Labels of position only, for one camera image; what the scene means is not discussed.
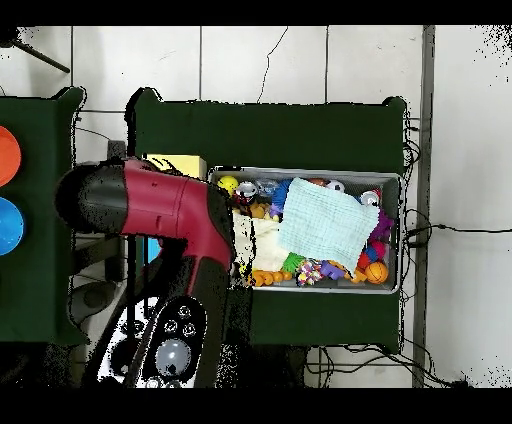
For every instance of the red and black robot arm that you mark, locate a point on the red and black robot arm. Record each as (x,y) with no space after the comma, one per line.
(160,208)

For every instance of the orange round bowl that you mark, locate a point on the orange round bowl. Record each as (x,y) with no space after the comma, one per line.
(8,156)

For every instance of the red and silver can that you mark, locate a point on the red and silver can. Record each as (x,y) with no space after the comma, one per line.
(370,198)

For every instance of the orange toy basketball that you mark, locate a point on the orange toy basketball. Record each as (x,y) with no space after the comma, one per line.
(376,272)

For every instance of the small soccer ball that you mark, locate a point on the small soccer ball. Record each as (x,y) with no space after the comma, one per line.
(335,186)

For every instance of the dark tripod leg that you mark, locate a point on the dark tripod leg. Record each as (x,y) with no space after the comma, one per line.
(40,58)

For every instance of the blue round bowl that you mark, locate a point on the blue round bowl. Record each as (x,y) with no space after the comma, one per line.
(8,226)

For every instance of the dark green table cloth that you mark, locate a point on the dark green table cloth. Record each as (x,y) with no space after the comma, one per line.
(36,280)
(264,136)

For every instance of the cream waffle cloth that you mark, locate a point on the cream waffle cloth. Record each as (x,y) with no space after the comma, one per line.
(266,244)

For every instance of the yellow ball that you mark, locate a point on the yellow ball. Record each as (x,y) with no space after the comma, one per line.
(228,184)

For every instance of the purple spiky toy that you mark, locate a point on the purple spiky toy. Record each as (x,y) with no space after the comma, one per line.
(384,226)

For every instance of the wooden box three round holes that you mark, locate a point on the wooden box three round holes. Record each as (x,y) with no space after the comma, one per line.
(192,164)

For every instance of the black upright panel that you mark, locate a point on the black upright panel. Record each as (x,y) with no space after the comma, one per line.
(116,148)

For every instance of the grey floor foot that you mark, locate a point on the grey floor foot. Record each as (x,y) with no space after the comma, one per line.
(94,298)

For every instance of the orange rubber toy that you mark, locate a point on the orange rubber toy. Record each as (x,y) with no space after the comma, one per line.
(268,276)

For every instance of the mint waffle cloth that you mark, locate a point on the mint waffle cloth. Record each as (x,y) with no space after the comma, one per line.
(328,224)

